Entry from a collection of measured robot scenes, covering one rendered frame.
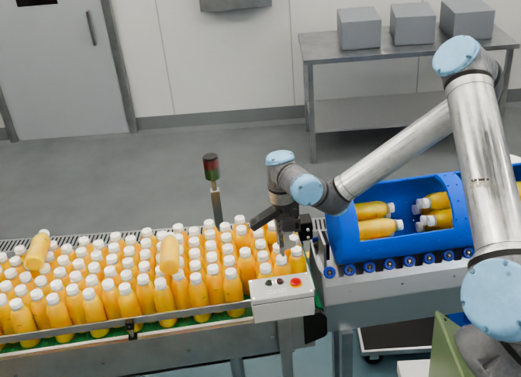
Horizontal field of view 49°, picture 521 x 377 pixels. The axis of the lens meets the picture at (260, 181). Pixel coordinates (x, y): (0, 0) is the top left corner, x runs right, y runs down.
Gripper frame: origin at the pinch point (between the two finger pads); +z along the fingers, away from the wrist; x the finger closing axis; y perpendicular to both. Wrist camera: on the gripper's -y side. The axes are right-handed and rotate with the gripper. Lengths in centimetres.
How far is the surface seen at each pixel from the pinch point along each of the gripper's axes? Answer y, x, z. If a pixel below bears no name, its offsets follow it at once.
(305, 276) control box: 6.2, -13.5, 2.3
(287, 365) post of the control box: -2.5, -18.3, 37.5
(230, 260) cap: -17.3, 2.0, 3.6
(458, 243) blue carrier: 65, 0, 8
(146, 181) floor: -78, 258, 113
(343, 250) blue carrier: 22.0, -1.3, 3.8
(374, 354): 47, 34, 100
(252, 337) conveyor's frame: -13.3, -10.2, 29.9
